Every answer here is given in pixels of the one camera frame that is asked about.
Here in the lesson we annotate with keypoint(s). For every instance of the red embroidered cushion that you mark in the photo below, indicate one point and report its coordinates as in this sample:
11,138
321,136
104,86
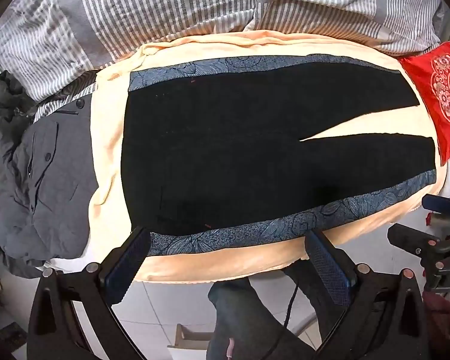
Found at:
435,82

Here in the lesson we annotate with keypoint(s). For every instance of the grey jacket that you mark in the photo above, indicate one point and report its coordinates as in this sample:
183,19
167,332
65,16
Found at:
52,180

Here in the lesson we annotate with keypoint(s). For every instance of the person's grey trousers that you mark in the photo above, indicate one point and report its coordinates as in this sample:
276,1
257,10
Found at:
240,315

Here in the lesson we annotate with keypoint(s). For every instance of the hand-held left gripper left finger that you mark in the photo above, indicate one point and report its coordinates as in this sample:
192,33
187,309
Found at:
129,266

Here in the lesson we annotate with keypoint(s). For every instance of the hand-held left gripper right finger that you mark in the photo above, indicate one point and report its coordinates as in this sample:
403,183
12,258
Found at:
328,266

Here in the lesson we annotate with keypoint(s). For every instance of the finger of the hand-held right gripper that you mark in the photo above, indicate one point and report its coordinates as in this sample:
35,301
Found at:
412,240
444,203

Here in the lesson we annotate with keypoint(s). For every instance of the wooden frame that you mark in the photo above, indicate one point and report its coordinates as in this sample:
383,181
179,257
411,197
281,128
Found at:
187,335

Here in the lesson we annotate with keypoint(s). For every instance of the peach blanket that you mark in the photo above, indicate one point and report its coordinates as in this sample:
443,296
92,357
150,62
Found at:
108,157

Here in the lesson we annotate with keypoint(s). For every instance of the dark green cloth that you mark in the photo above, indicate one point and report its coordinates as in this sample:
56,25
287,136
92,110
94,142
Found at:
11,93

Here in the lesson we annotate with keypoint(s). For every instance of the black pants with blue stripe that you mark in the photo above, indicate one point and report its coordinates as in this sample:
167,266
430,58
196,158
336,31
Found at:
228,138

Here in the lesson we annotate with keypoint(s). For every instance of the grey striped duvet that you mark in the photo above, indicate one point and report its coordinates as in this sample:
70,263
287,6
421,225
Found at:
153,7

